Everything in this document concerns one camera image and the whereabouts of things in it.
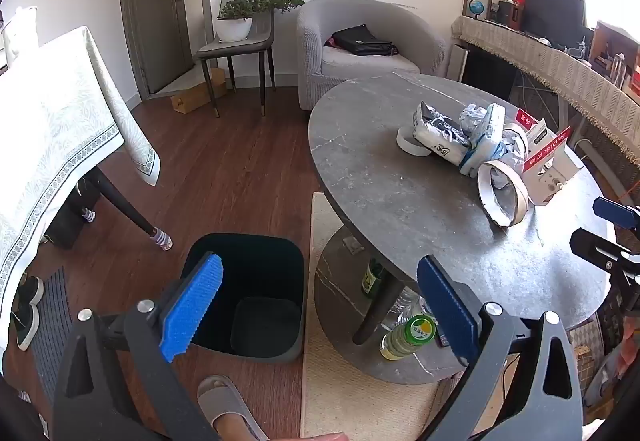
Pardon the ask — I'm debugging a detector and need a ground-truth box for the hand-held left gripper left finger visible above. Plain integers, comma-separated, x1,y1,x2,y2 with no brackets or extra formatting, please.
52,251,224,441

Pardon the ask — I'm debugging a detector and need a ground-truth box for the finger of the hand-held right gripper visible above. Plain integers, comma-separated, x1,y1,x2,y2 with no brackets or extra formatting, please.
592,196,640,231
570,227,640,317

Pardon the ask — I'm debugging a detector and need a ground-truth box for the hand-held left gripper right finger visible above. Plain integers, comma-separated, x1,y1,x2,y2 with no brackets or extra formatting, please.
416,255,584,441

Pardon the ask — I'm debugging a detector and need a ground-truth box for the dark green trash bin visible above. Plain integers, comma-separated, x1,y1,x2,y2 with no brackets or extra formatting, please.
179,233,307,364

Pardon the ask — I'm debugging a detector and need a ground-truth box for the white red cardboard box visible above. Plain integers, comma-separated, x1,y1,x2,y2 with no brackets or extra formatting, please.
522,126,586,206

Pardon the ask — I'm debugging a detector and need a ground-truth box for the clear plastic bottle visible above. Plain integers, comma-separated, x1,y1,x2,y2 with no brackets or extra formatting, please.
395,288,432,322

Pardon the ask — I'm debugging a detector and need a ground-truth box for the bottle with green yellow cap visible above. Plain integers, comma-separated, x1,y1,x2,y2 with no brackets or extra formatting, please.
380,314,437,362

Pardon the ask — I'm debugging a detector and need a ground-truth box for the grey slipper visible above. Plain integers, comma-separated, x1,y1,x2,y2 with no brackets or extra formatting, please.
196,375,271,441

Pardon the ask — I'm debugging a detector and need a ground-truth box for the large beige tape roll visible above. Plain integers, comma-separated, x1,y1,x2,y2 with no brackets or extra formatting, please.
476,160,528,228

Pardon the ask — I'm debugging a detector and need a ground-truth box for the crumpled clear plastic wrapper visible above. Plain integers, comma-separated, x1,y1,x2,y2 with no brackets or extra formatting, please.
500,125,531,172

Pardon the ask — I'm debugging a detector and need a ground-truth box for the round grey marble table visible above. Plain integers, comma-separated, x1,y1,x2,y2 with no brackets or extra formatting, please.
308,72,621,387

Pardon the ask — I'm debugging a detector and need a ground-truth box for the small white red box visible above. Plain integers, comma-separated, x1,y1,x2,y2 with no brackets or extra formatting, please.
515,108,548,146

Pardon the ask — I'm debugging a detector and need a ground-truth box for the black table leg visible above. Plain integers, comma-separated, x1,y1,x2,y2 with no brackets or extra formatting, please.
92,167,173,252

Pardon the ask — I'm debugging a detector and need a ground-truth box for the beige rug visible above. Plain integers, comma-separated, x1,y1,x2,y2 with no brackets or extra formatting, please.
300,192,451,439

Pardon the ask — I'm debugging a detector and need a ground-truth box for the grey striped door mat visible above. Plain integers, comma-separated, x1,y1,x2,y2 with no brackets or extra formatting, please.
31,266,76,402

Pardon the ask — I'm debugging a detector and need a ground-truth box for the blue white packet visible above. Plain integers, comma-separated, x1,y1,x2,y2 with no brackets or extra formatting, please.
457,103,506,176

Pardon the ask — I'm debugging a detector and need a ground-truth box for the sideboard with lace cloth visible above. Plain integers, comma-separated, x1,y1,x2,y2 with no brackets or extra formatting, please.
451,16,640,156

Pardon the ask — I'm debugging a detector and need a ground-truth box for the black shoe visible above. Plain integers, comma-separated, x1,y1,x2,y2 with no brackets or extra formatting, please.
11,276,45,352

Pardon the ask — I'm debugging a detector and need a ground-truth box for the small white tape roll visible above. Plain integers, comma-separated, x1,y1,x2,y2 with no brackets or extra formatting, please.
396,125,433,158

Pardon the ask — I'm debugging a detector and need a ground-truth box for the silver white tissue pack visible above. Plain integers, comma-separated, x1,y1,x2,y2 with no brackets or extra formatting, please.
412,102,473,160

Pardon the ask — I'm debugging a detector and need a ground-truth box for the flat cardboard box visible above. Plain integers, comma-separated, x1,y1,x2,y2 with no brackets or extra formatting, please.
170,68,228,113

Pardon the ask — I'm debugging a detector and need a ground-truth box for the black monitor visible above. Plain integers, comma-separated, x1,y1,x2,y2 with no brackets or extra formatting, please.
522,0,586,42

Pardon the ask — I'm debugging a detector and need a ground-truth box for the brown red box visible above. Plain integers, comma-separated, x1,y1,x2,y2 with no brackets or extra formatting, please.
492,0,526,29

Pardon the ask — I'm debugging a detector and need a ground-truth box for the table with white cloth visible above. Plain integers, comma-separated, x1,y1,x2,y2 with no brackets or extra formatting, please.
0,26,162,352

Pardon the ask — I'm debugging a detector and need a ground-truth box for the grey armchair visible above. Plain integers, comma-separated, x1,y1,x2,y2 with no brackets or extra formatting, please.
296,0,447,110

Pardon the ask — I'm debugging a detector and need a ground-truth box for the grey dining chair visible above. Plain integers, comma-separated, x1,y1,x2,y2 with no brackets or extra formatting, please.
196,0,277,118

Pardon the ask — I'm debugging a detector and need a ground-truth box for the potted plant in white pot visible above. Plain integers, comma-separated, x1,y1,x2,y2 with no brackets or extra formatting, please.
216,0,306,43

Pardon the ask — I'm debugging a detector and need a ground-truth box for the black bag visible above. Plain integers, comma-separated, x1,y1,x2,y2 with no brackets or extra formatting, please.
331,24,399,56

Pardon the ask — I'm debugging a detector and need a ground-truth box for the grey door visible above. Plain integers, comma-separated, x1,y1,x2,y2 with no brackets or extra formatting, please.
118,0,196,96

